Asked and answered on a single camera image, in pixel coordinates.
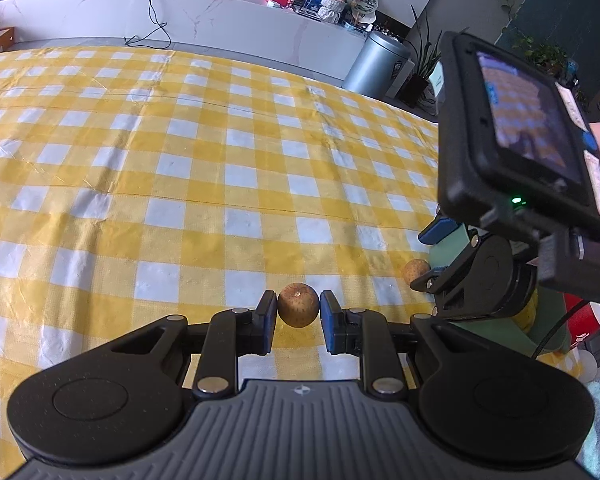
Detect white marble media cabinet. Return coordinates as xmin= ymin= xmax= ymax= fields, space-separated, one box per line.
xmin=0 ymin=0 xmax=376 ymax=83

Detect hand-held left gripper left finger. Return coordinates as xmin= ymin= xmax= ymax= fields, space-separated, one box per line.
xmin=110 ymin=290 xmax=279 ymax=397

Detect green plastic colander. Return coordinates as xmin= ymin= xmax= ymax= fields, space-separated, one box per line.
xmin=427 ymin=220 xmax=573 ymax=356

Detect silver-blue trash can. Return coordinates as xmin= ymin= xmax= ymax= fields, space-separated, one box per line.
xmin=342 ymin=30 xmax=412 ymax=101

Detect yellow lemons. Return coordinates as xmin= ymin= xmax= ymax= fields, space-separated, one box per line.
xmin=517 ymin=292 xmax=540 ymax=333

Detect long-leaf plant in black pot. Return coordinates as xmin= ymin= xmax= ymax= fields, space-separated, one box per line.
xmin=397 ymin=5 xmax=451 ymax=108

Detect green climbing plant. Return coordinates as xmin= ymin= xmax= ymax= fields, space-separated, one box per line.
xmin=512 ymin=30 xmax=571 ymax=78

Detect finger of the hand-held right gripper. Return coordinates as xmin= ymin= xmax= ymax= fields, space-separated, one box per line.
xmin=411 ymin=252 xmax=476 ymax=294
xmin=418 ymin=204 xmax=481 ymax=261

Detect brown longan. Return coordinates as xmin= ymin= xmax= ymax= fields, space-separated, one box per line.
xmin=401 ymin=258 xmax=433 ymax=287
xmin=277 ymin=283 xmax=320 ymax=328

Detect yellow checkered tablecloth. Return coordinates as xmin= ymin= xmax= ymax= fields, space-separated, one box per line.
xmin=0 ymin=45 xmax=581 ymax=466

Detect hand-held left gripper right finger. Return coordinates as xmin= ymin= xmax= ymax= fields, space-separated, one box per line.
xmin=320 ymin=290 xmax=482 ymax=397

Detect black power cable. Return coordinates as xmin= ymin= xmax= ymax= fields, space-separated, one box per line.
xmin=124 ymin=0 xmax=173 ymax=50

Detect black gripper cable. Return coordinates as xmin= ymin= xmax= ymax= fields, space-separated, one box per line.
xmin=531 ymin=300 xmax=598 ymax=360

